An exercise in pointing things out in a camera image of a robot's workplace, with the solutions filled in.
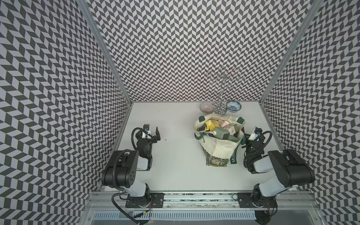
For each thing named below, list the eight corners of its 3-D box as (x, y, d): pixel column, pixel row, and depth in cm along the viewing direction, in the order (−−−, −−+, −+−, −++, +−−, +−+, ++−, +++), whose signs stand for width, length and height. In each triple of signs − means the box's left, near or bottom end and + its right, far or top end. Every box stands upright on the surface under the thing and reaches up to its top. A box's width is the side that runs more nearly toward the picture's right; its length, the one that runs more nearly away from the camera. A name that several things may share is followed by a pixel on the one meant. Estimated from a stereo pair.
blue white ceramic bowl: (227, 111, 112) (228, 108, 109) (225, 103, 118) (226, 100, 115) (241, 111, 112) (242, 108, 109) (238, 103, 118) (239, 100, 115)
